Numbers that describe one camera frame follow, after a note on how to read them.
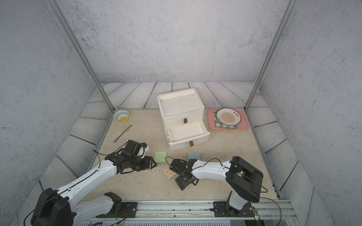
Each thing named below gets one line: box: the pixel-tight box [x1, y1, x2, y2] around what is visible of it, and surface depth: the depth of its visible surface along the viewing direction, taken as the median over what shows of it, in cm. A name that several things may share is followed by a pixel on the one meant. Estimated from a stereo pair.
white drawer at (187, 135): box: [164, 120, 211, 151], surface depth 91 cm
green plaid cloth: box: [213, 111, 238, 130], surface depth 110 cm
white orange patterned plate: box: [216, 107, 242, 126], surface depth 117 cm
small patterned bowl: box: [113, 109, 130, 122], surface depth 117 cm
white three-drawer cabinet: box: [156, 88, 211, 147], surface depth 91 cm
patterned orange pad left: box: [162, 165, 177, 180], surface depth 86 cm
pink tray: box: [206, 108, 249, 131], surface depth 113 cm
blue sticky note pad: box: [188, 152, 201, 162], surface depth 95 cm
